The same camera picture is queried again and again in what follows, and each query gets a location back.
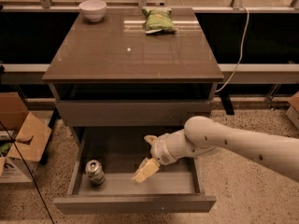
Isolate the open grey middle drawer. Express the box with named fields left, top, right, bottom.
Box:
left=54, top=126, right=216, bottom=215

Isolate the grey drawer cabinet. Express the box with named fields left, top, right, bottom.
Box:
left=41, top=7, right=224, bottom=149

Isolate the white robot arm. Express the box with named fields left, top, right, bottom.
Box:
left=133, top=116, right=299, bottom=183

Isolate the silver 7up soda can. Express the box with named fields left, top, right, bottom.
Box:
left=85, top=160, right=105, bottom=186

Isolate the cardboard box at right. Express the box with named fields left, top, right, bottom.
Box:
left=286, top=91, right=299, bottom=130

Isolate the black floor cable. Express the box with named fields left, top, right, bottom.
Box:
left=0, top=121, right=56, bottom=224

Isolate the white power cable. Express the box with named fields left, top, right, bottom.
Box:
left=214, top=6, right=250, bottom=94

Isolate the open cardboard box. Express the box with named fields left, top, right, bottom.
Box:
left=0, top=92, right=51, bottom=183

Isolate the closed grey top drawer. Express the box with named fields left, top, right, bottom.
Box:
left=56, top=101, right=211, bottom=127

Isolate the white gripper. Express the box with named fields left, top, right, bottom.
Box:
left=132, top=133, right=180, bottom=184

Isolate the white ceramic bowl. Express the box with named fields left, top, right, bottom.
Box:
left=78, top=0, right=107, bottom=22

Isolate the green chip bag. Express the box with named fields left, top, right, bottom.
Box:
left=142, top=7, right=176, bottom=35

